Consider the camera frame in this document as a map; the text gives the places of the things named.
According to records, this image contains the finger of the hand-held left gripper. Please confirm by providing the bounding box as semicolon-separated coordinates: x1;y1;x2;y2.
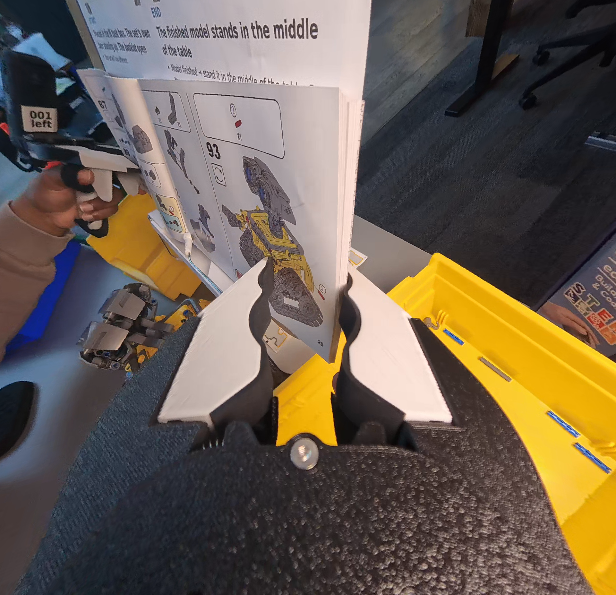
78;151;142;175

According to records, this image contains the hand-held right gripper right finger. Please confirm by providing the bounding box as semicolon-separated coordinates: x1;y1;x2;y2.
334;272;454;425

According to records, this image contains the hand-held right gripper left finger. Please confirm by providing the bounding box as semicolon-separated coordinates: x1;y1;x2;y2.
158;258;275;426

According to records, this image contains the yellow storage bin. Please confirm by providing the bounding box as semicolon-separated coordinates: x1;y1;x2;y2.
87;193;203;302
274;253;616;595

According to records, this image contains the yellow tracked toy robot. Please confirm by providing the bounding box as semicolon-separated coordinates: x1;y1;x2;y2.
79;282;212;372

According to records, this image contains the blue storage bin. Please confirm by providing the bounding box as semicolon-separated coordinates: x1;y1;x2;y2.
5;239;82;355

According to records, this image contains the building instruction booklet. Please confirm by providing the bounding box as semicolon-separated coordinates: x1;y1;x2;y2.
77;68;365;363

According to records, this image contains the person's left forearm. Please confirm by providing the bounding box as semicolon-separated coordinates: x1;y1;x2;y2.
0;203;75;360

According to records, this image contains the person's left hand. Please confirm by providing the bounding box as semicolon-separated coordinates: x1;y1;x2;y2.
24;164;124;237

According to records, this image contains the white paper sheet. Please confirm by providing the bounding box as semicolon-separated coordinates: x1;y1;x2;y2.
262;248;369;355

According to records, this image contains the small grey brick axle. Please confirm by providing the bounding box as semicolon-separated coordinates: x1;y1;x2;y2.
479;356;512;381

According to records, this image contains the white book stand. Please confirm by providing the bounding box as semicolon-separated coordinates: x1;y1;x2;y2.
147;210;227;297

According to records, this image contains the white paper sign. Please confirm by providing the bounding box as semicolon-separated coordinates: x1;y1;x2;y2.
58;0;375;100

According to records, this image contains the robot kit box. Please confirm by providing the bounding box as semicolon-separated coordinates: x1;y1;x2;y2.
536;241;616;360

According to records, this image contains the black office chair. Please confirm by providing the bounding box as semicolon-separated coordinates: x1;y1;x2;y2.
520;0;616;109

